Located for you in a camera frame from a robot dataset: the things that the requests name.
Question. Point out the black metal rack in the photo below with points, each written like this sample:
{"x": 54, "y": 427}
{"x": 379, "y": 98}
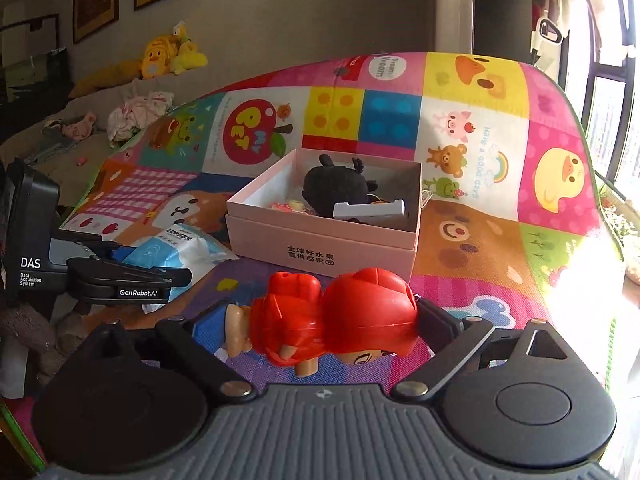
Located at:
{"x": 50, "y": 75}

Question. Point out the small pink plush toy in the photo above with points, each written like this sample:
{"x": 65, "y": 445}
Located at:
{"x": 77, "y": 127}

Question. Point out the grey beige sofa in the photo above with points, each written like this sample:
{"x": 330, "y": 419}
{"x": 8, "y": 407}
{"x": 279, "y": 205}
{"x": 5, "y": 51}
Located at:
{"x": 215, "y": 77}

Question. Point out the blue white tissue pack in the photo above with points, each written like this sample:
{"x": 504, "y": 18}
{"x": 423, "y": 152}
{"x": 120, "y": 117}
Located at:
{"x": 170, "y": 250}

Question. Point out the white plastic appliance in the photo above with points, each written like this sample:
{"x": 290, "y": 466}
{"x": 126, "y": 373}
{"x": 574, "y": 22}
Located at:
{"x": 547, "y": 35}

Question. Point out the yellow toy camera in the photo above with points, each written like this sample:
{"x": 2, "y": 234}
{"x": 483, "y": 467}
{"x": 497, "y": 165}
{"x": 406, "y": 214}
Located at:
{"x": 292, "y": 207}

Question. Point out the white rectangular device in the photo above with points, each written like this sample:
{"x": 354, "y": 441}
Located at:
{"x": 370, "y": 208}

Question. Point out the pink cardboard box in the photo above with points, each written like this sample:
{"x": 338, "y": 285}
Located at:
{"x": 320, "y": 255}

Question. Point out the pink white crumpled cloth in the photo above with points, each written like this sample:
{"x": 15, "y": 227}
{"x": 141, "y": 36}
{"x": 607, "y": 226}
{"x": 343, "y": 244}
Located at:
{"x": 140, "y": 117}

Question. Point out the colourful cartoon play mat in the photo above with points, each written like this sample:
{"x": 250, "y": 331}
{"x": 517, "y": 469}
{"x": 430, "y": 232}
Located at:
{"x": 500, "y": 270}

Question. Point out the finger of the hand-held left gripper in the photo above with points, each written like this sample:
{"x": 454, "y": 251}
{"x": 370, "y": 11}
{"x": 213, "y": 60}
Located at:
{"x": 150, "y": 274}
{"x": 95, "y": 247}

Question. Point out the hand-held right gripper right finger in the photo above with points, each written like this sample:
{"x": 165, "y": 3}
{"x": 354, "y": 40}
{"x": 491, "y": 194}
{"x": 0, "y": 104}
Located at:
{"x": 440, "y": 325}

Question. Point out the yellow striped plush tiger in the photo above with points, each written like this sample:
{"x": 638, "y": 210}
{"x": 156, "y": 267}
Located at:
{"x": 157, "y": 57}

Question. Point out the red plastic doll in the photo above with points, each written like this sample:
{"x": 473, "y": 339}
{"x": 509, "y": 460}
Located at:
{"x": 370, "y": 310}

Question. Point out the grey green cloth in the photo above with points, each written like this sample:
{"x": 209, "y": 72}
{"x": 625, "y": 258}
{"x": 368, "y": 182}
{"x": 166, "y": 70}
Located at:
{"x": 50, "y": 145}

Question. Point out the brown fuzzy fabric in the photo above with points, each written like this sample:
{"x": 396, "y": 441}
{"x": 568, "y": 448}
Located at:
{"x": 25, "y": 340}

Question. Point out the long yellow plush pillow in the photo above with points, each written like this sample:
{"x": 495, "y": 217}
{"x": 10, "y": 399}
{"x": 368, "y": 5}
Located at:
{"x": 105, "y": 80}

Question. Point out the window with dark frame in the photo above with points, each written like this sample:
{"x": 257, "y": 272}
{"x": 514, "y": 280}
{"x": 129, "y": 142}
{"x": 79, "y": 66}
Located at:
{"x": 597, "y": 110}

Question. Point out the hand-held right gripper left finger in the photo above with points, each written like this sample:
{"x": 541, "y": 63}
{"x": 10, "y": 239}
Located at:
{"x": 210, "y": 330}

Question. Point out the tall gold picture frame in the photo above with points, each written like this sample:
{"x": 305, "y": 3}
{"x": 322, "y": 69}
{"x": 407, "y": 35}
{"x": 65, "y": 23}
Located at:
{"x": 95, "y": 0}

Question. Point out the black plush toy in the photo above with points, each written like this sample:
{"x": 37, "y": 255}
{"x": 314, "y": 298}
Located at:
{"x": 330, "y": 185}

